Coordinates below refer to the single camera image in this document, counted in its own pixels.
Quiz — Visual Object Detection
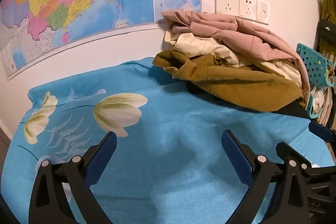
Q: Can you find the white wall switch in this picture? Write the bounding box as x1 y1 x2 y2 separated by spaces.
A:
256 0 270 24

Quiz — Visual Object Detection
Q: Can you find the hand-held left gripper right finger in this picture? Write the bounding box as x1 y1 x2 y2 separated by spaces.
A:
221 130 311 224

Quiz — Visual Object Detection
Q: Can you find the mustard brown garment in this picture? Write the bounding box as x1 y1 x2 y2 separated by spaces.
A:
152 49 307 112

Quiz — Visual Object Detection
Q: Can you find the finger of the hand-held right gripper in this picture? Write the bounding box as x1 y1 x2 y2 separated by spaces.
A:
276 142 314 170
308 121 336 143

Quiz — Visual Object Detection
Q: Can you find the beige cloth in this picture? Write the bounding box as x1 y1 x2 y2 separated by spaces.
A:
311 85 335 126

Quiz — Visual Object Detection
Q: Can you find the blue floral bed sheet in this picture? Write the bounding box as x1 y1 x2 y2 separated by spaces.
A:
5 57 336 224

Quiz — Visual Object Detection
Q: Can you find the teal perforated basket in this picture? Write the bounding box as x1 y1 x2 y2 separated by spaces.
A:
296 43 336 119

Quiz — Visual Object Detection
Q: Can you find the cream garment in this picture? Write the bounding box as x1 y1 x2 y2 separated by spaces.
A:
164 30 305 88

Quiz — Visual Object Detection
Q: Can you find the pink garment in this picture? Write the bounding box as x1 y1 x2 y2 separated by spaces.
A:
160 10 311 98

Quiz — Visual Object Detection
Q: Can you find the yellow-green cloth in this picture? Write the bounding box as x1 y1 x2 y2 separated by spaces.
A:
322 0 336 28

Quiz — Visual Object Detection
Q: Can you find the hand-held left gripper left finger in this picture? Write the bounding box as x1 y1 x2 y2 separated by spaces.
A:
28 131 118 224

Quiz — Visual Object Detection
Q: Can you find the white wall socket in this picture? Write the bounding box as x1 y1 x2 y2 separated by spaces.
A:
238 0 258 21
215 0 240 16

